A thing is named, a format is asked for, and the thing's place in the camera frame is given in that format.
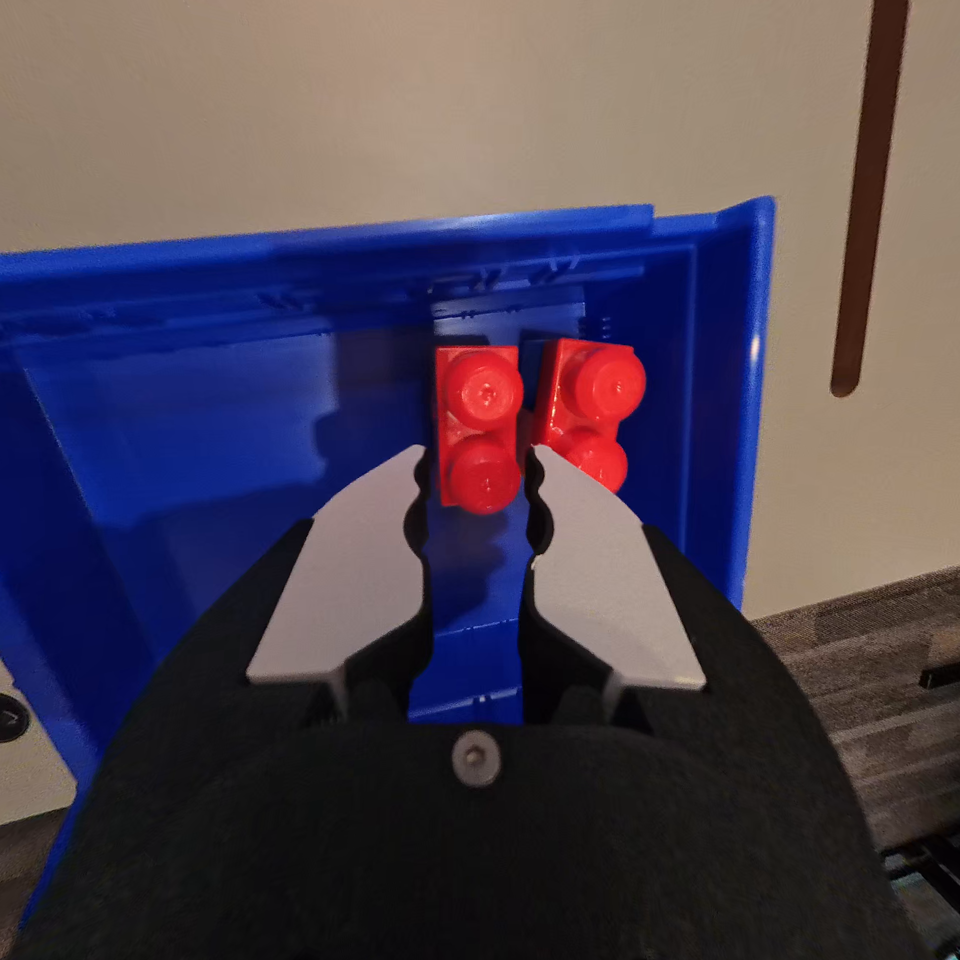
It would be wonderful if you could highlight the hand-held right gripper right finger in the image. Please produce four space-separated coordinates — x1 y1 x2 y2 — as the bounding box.
517 446 708 725

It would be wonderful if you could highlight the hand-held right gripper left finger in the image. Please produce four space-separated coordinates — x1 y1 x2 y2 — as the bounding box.
246 444 438 723

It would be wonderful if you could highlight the red two-stud toy block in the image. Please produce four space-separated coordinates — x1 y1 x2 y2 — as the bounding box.
433 345 524 515
531 337 648 494

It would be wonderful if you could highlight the blue plastic bin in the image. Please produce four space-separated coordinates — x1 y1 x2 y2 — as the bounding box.
0 196 777 931

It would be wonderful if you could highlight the white mounting plate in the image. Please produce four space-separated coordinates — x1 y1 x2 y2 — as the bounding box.
0 660 80 826

